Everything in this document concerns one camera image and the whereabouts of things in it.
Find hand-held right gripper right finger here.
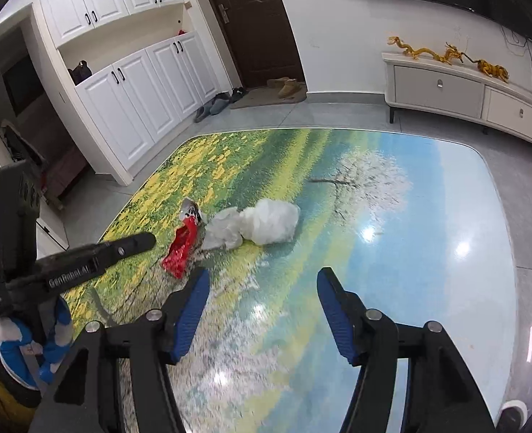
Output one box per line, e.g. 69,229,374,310
317,267,497,433

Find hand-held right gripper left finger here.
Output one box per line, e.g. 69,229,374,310
29,267,211,433

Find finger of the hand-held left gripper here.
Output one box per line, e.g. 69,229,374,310
83,232,157,271

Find red snack wrapper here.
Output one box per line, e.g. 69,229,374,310
161,198,202,279

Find small translucent plastic bag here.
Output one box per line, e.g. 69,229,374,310
200,206,244,251

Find large white plastic bag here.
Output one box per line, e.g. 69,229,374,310
240,198,300,245

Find person's left hand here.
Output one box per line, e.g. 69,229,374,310
0,297,75,391

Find dark wooden shelf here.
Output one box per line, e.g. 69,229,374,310
0,54,91,208

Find table with landscape print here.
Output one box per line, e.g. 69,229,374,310
63,128,519,433

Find white panelled cabinets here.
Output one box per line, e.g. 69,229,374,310
34,0,235,185

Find grey slippers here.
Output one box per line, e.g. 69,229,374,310
194,92,231,122

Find dark handbag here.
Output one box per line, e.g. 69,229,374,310
67,60,93,86

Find brown doormat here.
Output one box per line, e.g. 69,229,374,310
229,88,307,110

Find white television cabinet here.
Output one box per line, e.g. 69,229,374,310
382,51,532,154

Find dark brown door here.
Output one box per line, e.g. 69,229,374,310
194,0,306,93

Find long golden dragon ornament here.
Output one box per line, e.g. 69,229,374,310
388,36,474,66

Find short golden ornament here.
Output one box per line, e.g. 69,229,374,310
476,60,510,83

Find television cables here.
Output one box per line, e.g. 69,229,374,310
501,25,532,100

